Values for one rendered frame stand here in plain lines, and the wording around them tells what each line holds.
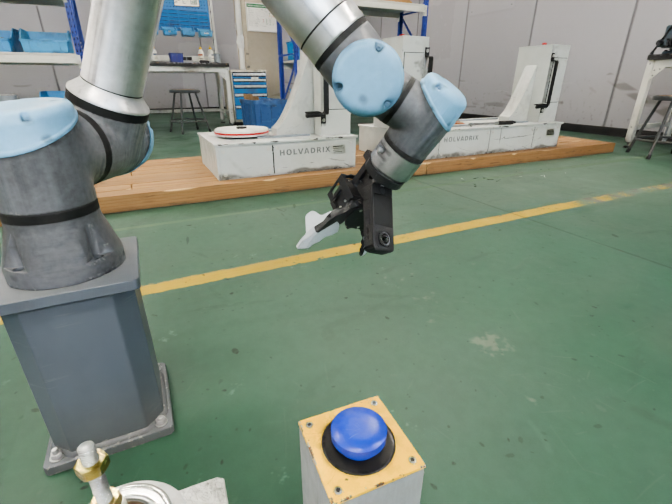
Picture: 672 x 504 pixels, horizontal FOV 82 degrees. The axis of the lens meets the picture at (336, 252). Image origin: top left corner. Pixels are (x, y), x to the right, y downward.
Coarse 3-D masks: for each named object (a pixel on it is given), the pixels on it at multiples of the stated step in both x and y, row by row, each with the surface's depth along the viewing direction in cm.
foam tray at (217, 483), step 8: (208, 480) 40; (216, 480) 40; (192, 488) 39; (200, 488) 39; (208, 488) 39; (216, 488) 39; (224, 488) 39; (184, 496) 38; (192, 496) 38; (200, 496) 38; (208, 496) 38; (216, 496) 38; (224, 496) 38
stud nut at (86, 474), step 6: (102, 450) 26; (102, 456) 25; (108, 456) 25; (78, 462) 25; (102, 462) 25; (108, 462) 25; (78, 468) 24; (84, 468) 24; (90, 468) 24; (96, 468) 24; (102, 468) 25; (78, 474) 24; (84, 474) 24; (90, 474) 24; (96, 474) 25; (102, 474) 25; (84, 480) 24; (90, 480) 24
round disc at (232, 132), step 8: (216, 128) 218; (224, 128) 218; (232, 128) 218; (240, 128) 217; (248, 128) 218; (256, 128) 218; (264, 128) 218; (224, 136) 209; (232, 136) 207; (240, 136) 207; (248, 136) 209; (256, 136) 211
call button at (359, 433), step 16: (336, 416) 28; (352, 416) 28; (368, 416) 28; (336, 432) 27; (352, 432) 27; (368, 432) 27; (384, 432) 27; (336, 448) 27; (352, 448) 26; (368, 448) 26
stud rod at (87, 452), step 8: (80, 448) 24; (88, 448) 24; (96, 448) 25; (80, 456) 24; (88, 456) 24; (96, 456) 25; (88, 464) 24; (104, 472) 26; (96, 480) 25; (104, 480) 26; (96, 488) 25; (104, 488) 26; (96, 496) 26; (104, 496) 26; (112, 496) 27
